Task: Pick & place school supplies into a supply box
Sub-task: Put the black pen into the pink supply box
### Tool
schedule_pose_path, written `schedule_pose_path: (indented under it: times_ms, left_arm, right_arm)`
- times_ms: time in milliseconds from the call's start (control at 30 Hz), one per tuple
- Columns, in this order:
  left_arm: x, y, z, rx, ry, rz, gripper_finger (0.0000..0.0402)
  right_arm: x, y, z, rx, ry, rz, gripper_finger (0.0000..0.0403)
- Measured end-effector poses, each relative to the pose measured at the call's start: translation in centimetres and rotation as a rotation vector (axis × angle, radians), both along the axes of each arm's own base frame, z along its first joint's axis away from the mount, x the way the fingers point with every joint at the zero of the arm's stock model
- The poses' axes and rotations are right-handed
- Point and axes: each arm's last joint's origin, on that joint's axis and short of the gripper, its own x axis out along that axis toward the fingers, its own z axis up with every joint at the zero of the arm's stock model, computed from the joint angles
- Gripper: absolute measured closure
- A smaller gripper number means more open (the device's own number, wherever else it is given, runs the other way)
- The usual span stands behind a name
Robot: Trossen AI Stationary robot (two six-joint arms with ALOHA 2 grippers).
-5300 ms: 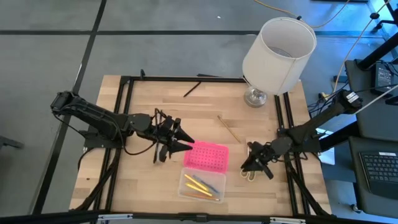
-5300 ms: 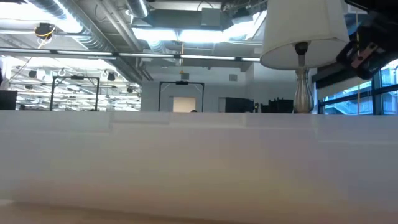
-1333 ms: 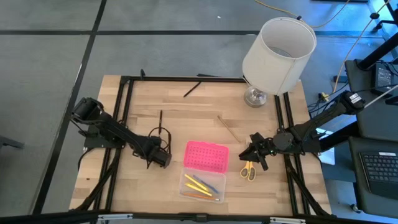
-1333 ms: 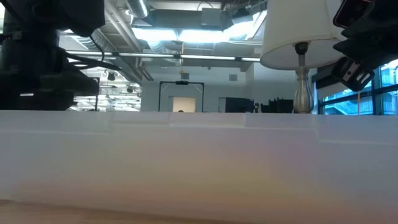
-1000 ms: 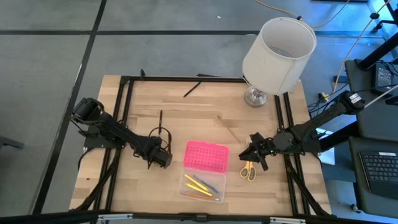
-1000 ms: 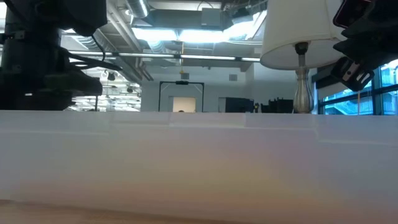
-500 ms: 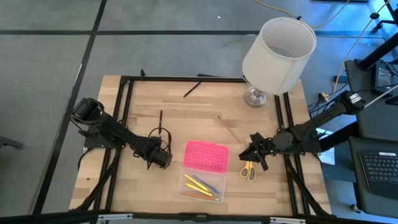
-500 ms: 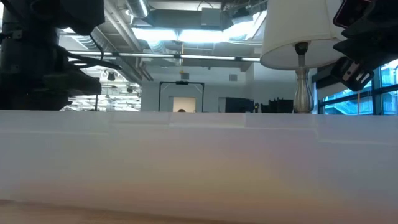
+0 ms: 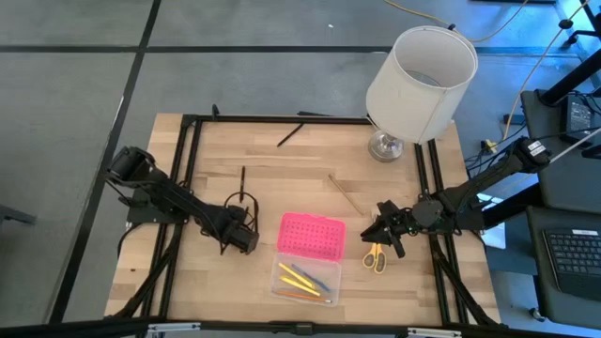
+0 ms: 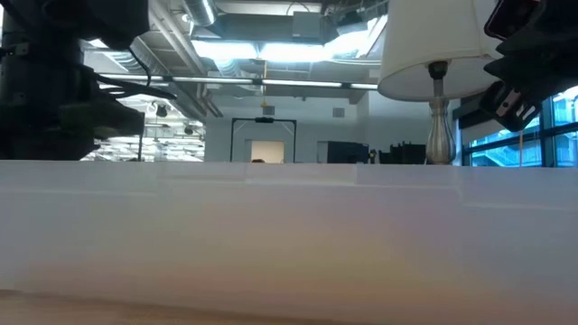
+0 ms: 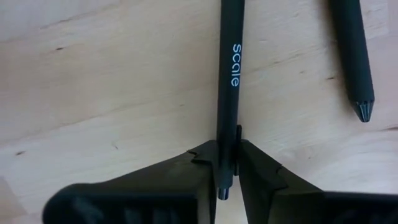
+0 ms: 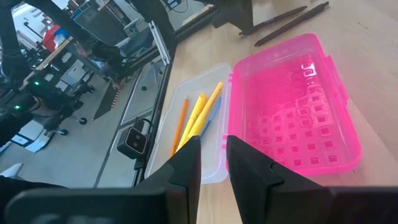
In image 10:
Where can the clear supply box pink lid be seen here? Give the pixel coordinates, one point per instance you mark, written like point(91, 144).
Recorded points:
point(289, 234)

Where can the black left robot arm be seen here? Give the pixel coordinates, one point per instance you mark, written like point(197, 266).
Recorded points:
point(90, 18)

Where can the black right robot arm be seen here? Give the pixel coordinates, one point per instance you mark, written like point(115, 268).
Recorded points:
point(560, 11)

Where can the grey ceiling unit box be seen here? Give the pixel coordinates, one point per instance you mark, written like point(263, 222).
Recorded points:
point(307, 25)

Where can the blue tinted window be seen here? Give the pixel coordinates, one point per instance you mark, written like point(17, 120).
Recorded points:
point(564, 149)

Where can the white shade table lamp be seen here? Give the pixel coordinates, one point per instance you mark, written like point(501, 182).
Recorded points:
point(433, 40)

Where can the black equipment crate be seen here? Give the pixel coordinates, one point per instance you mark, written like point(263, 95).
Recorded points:
point(404, 154)

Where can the long ceiling light bar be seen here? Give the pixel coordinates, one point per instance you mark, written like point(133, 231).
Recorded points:
point(212, 80)

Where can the black cabinet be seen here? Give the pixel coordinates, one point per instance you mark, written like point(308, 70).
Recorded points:
point(347, 152)

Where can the person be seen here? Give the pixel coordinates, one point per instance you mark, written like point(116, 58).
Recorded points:
point(258, 161)

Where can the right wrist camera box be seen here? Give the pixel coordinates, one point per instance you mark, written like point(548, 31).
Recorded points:
point(510, 18)

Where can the black background rig frame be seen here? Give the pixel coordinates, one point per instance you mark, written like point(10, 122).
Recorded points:
point(141, 135)
point(264, 119)

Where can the silver round air duct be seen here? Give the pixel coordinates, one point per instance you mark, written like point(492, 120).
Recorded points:
point(201, 11)

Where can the grey square wall vent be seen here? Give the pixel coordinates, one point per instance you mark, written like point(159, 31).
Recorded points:
point(338, 113)
point(268, 110)

